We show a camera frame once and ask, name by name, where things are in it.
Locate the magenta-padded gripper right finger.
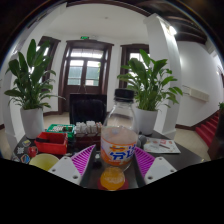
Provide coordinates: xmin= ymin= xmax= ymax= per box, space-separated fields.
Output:
xmin=132 ymin=146 xmax=177 ymax=187

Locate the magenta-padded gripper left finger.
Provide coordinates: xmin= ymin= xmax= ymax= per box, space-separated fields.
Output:
xmin=48 ymin=144 xmax=98 ymax=187

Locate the clear orange soda bottle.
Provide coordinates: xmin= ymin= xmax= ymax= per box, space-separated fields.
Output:
xmin=99 ymin=88 xmax=139 ymax=192

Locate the printed paper leaflet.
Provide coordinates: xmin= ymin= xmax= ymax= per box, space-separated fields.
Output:
xmin=143 ymin=137 xmax=182 ymax=155

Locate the pale yellow cup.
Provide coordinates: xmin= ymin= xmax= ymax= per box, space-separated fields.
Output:
xmin=28 ymin=153 xmax=60 ymax=172

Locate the red plastic box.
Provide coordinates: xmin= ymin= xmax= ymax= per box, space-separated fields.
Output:
xmin=34 ymin=131 xmax=69 ymax=156

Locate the grey round ball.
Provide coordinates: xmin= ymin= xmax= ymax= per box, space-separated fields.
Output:
xmin=137 ymin=134 xmax=148 ymax=149

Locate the green and white box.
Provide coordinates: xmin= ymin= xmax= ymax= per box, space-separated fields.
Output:
xmin=45 ymin=123 xmax=76 ymax=135

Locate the tray of white cups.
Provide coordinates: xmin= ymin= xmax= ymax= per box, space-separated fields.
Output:
xmin=73 ymin=120 xmax=104 ymax=141

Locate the potted plant in white pot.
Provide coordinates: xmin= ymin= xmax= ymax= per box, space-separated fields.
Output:
xmin=117 ymin=49 xmax=184 ymax=136
xmin=3 ymin=38 xmax=66 ymax=140

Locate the red carpeted staircase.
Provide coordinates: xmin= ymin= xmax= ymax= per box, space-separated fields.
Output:
xmin=194 ymin=113 xmax=221 ymax=146

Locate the black chair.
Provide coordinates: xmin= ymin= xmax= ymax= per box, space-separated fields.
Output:
xmin=68 ymin=93 xmax=108 ymax=126

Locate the dark wooden glazed double door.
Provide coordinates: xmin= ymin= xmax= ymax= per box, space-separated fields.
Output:
xmin=58 ymin=39 xmax=114 ymax=114

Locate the dark wooden framed window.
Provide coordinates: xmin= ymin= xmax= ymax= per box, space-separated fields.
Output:
xmin=118 ymin=43 xmax=150 ymax=89
xmin=36 ymin=35 xmax=62 ymax=81

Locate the dark wooden stair post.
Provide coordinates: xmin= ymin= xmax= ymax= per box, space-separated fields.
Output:
xmin=208 ymin=111 xmax=224 ymax=161

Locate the white wall radiator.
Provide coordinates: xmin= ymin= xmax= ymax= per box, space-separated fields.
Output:
xmin=182 ymin=84 xmax=210 ymax=102

